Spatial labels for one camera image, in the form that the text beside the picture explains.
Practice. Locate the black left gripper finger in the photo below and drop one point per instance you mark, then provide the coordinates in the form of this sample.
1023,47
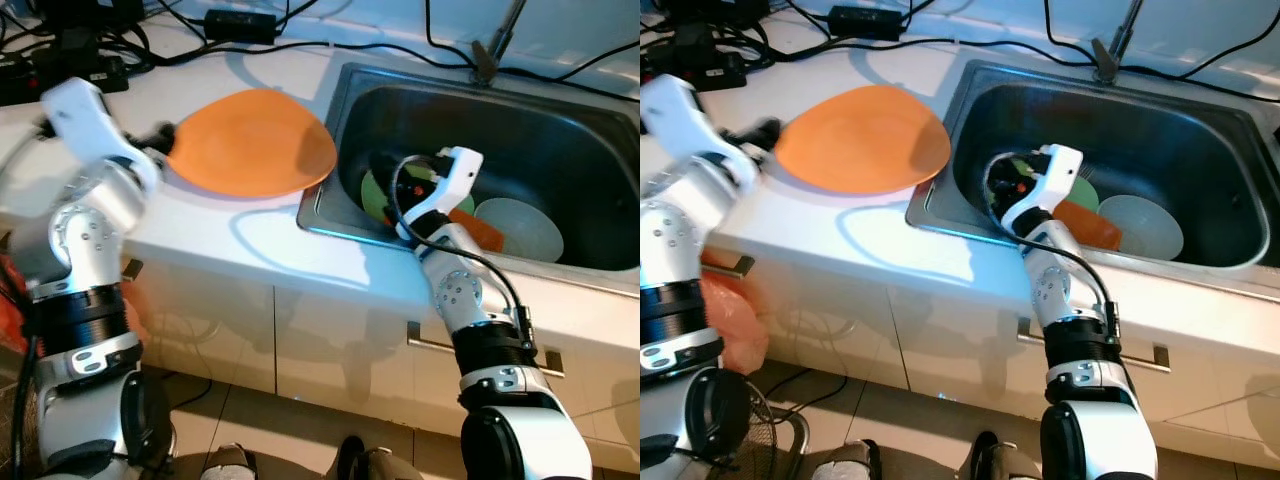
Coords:
167,136
770,132

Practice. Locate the orange plastic bowl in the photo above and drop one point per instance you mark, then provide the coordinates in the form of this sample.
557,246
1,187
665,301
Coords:
1090,225
480,230

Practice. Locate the orange plastic plate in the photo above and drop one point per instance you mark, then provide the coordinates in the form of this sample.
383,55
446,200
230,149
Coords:
860,140
250,145

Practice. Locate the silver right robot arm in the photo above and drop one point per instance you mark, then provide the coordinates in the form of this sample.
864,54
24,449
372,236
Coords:
460,300
1060,300

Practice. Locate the green plate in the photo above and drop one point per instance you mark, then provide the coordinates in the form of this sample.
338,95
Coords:
375,200
1085,195

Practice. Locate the black power strip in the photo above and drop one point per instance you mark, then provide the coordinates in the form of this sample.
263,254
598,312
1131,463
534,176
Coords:
690,70
60,78

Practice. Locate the pale grey bowl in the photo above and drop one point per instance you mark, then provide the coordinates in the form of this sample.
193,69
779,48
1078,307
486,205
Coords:
1140,230
525,230

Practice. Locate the black power adapter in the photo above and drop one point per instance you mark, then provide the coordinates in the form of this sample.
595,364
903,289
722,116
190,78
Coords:
865,22
240,27

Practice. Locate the black box device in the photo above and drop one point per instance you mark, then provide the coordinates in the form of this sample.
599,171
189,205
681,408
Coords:
80,12
700,10

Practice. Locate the grey metal faucet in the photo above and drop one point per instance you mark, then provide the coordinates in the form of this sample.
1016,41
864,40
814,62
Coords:
487,62
1105,60

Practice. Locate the stainless steel sink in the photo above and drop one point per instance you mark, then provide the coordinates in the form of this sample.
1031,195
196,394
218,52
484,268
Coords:
1190,120
560,120

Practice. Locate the red plastic bag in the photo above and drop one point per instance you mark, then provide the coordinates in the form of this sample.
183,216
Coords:
8,310
735,320

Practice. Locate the white cabinet door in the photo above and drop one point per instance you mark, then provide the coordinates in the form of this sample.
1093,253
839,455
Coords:
950,360
840,330
220,330
340,360

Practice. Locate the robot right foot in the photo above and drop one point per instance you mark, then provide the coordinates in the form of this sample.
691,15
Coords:
1000,460
378,462

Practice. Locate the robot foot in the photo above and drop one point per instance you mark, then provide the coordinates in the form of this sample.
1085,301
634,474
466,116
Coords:
1000,460
228,463
842,462
378,462

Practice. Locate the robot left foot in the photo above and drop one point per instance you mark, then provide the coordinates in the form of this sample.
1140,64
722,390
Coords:
228,463
842,462

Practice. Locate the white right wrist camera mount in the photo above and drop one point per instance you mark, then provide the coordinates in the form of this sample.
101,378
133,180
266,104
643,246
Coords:
1060,175
455,180

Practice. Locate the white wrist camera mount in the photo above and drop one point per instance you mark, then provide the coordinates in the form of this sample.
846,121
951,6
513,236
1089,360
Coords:
455,180
690,120
1060,175
75,115

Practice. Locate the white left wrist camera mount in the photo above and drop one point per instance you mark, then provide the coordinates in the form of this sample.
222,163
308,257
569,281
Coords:
75,115
690,120

